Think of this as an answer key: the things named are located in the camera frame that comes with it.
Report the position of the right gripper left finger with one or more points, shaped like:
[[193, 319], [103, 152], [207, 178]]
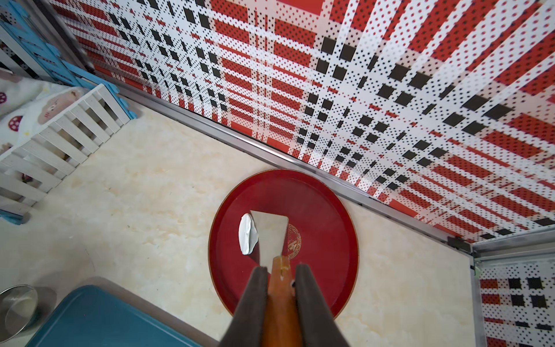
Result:
[[246, 328]]

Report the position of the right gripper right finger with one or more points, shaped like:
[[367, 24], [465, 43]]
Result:
[[317, 323]]

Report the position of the knife with wooden handle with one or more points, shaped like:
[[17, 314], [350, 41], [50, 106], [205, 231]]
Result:
[[281, 319]]

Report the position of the round white dough wrapper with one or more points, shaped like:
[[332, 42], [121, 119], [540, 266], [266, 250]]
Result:
[[247, 234]]

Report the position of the teal plastic tray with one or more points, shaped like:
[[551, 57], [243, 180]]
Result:
[[90, 316]]

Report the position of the small glass bowl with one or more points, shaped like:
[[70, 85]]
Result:
[[23, 310]]

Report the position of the red round plate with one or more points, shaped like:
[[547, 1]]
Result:
[[320, 234]]

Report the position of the doll in patterned cloth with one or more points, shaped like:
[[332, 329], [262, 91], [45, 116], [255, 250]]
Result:
[[28, 104]]

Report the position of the blue white toy crib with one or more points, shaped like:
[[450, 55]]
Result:
[[31, 170]]

